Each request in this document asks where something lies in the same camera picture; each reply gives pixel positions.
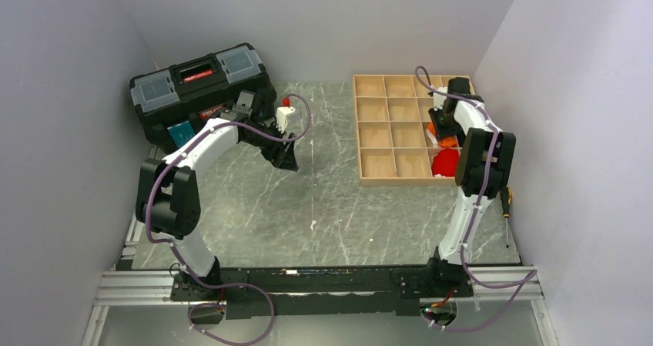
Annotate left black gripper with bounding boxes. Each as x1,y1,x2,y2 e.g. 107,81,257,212
243,119,299,172

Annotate orange underwear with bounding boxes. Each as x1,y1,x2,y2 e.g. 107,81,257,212
425,123,458,149

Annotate wooden compartment tray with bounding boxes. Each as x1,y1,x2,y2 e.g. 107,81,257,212
353,75,475,186

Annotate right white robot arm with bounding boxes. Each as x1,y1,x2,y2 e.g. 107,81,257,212
424,77,516,296

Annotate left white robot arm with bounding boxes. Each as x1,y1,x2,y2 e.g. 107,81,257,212
135,91,309,300

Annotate red rolled underwear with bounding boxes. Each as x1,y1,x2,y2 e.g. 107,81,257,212
431,148,459,177

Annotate yellow black screwdriver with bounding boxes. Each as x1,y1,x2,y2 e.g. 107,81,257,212
500,186,512,248

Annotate black plastic toolbox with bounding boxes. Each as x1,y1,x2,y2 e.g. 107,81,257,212
129,42,277,153

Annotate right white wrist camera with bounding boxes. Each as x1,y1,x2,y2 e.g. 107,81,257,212
430,86,448,109

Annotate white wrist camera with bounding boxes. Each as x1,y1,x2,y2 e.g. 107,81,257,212
430,86,448,109
275,96,296,133

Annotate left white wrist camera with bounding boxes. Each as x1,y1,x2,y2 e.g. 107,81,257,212
275,96,296,133

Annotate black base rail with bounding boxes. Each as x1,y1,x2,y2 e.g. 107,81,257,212
170,264,474,320

